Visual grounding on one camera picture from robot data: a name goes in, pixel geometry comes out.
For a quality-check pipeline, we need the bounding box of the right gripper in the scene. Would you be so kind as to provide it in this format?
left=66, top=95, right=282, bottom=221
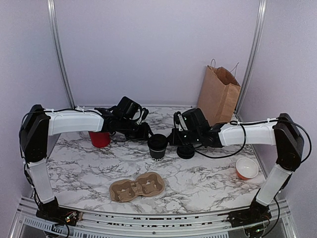
left=166, top=130, right=200, bottom=149

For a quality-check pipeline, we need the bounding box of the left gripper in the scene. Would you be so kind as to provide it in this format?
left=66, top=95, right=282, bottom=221
left=119, top=118, right=155, bottom=142

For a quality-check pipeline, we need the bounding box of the black plastic cup lid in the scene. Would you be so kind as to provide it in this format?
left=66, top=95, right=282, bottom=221
left=148, top=133, right=168, bottom=151

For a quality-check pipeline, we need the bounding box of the black paper coffee cup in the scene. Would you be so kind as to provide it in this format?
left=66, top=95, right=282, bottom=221
left=149, top=146, right=166, bottom=162

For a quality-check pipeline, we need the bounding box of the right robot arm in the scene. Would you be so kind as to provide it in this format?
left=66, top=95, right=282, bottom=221
left=167, top=109, right=313, bottom=222

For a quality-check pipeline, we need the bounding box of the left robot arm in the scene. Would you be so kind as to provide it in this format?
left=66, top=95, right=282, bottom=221
left=19, top=102, right=151, bottom=221

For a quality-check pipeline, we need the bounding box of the red cylindrical holder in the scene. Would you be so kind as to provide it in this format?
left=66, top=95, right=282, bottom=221
left=89, top=131, right=111, bottom=148

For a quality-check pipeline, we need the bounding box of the cardboard cup carrier tray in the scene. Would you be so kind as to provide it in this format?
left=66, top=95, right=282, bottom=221
left=109, top=172, right=165, bottom=203

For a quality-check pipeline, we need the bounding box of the brown paper bag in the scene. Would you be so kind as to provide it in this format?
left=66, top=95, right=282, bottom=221
left=197, top=65, right=241, bottom=125

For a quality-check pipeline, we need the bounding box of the orange white bowl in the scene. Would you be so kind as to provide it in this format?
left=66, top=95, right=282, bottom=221
left=236, top=158, right=259, bottom=180

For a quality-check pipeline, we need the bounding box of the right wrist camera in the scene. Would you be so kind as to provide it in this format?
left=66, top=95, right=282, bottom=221
left=174, top=108, right=210, bottom=131

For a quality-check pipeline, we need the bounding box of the front aluminium rail base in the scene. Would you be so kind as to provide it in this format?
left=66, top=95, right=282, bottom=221
left=9, top=197, right=298, bottom=238

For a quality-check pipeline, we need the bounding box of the left aluminium frame post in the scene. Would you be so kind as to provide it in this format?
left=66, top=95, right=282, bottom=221
left=47, top=0, right=75, bottom=108

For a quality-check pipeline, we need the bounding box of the aluminium frame post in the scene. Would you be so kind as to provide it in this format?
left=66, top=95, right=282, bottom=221
left=47, top=0, right=75, bottom=108
left=236, top=0, right=267, bottom=114

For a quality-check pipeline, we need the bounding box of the right aluminium frame post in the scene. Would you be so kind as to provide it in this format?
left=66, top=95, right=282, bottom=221
left=236, top=0, right=267, bottom=114

